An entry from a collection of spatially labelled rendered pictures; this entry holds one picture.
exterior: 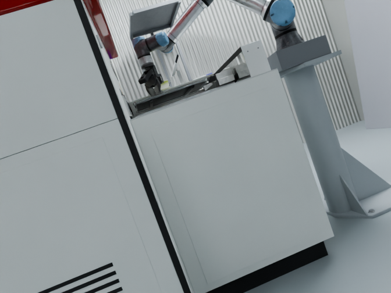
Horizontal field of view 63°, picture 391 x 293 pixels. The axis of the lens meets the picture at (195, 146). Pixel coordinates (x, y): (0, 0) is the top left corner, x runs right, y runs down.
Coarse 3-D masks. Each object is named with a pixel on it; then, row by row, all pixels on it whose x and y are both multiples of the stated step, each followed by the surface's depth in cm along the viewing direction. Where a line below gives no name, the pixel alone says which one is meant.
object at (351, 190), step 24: (288, 72) 158; (312, 72) 163; (312, 96) 163; (312, 120) 164; (312, 144) 168; (336, 144) 165; (336, 168) 165; (360, 168) 175; (336, 192) 167; (360, 192) 175; (384, 192) 174; (336, 216) 168; (360, 216) 157
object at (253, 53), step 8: (248, 48) 132; (256, 48) 133; (248, 56) 132; (256, 56) 133; (264, 56) 133; (248, 64) 133; (256, 64) 133; (264, 64) 134; (256, 72) 133; (264, 72) 134
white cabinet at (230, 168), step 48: (240, 96) 126; (144, 144) 121; (192, 144) 123; (240, 144) 126; (288, 144) 129; (192, 192) 124; (240, 192) 126; (288, 192) 129; (192, 240) 124; (240, 240) 127; (288, 240) 130; (240, 288) 130
